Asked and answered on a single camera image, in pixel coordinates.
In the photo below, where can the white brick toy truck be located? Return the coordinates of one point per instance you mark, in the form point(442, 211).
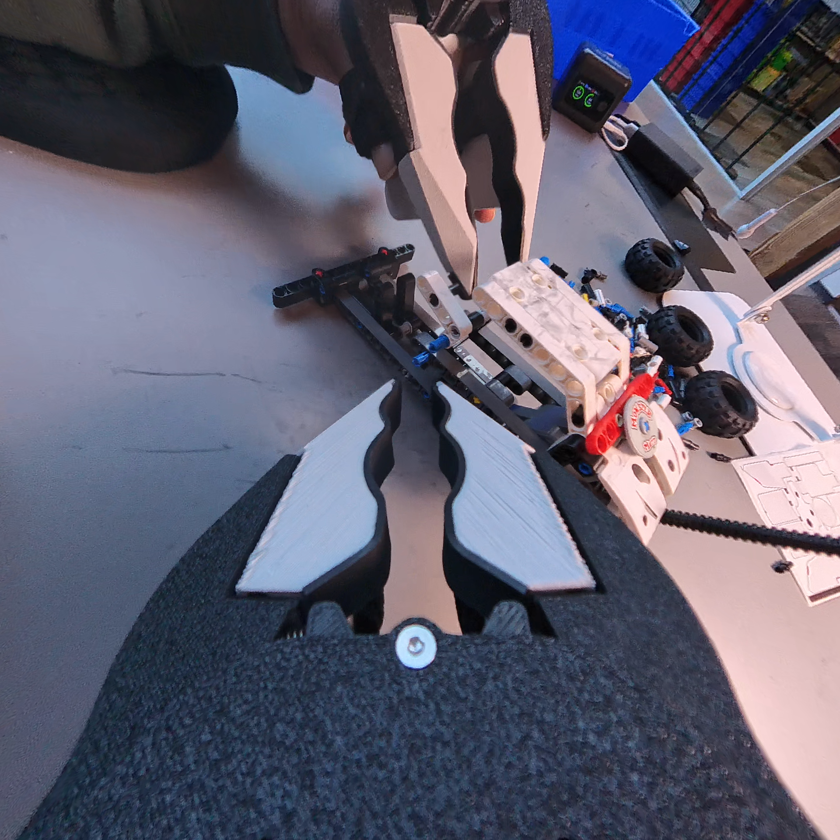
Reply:
point(558, 308)

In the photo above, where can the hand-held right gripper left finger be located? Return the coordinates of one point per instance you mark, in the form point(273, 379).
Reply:
point(321, 518)

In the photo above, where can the black chair armrest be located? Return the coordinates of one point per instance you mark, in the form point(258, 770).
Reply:
point(111, 118)

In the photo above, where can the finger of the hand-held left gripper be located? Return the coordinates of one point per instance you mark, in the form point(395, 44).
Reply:
point(525, 98)
point(426, 98)

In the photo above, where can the black power adapter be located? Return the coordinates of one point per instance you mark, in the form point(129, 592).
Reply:
point(659, 157)

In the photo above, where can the pile of small brick parts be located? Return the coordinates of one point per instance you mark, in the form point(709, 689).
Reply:
point(613, 308)

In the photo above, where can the grey desk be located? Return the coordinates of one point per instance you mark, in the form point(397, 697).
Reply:
point(164, 295)

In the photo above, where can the black ridged rod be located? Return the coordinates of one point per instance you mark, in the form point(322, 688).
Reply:
point(748, 531)

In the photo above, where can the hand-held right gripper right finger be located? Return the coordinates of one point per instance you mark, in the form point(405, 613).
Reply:
point(512, 518)

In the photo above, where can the blue plastic bin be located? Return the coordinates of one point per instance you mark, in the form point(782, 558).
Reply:
point(623, 26)

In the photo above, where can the white booklet stand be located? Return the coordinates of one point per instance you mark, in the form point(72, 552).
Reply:
point(787, 394)

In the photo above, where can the white sticker sheet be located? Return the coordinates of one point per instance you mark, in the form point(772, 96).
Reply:
point(794, 499)

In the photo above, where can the black power bank with screen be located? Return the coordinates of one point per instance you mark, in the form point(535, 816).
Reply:
point(600, 65)

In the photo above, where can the storage shelf with bins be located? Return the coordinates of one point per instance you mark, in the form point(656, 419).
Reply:
point(754, 65)

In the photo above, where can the person's left forearm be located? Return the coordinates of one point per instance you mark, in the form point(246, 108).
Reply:
point(164, 26)

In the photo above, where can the black toy tyre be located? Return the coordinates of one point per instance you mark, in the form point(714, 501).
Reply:
point(640, 275)
point(663, 348)
point(702, 417)

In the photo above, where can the person's left hand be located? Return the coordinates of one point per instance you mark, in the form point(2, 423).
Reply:
point(315, 39)

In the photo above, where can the black desk mat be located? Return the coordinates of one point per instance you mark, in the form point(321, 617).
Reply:
point(682, 223)

